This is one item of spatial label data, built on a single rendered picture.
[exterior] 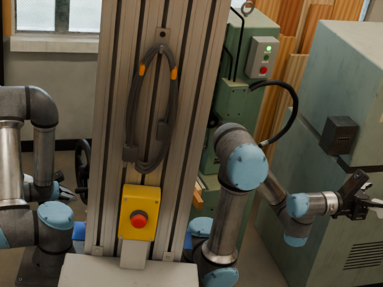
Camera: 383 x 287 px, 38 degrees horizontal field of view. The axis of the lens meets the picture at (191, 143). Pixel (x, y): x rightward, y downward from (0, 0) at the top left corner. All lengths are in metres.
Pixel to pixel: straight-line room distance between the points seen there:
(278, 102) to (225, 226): 2.33
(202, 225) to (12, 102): 0.75
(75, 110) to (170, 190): 2.62
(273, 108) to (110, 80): 2.86
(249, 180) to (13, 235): 0.77
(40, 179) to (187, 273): 0.87
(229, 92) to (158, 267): 1.00
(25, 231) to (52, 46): 1.93
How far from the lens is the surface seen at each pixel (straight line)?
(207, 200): 2.48
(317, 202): 1.78
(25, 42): 3.57
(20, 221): 1.85
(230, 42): 2.23
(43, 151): 2.05
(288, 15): 3.89
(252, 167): 1.52
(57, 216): 1.85
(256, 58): 2.25
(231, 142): 1.55
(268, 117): 4.00
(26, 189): 2.17
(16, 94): 1.93
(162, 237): 1.41
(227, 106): 2.26
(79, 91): 3.82
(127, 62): 1.15
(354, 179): 1.85
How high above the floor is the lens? 2.24
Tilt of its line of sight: 32 degrees down
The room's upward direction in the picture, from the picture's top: 10 degrees clockwise
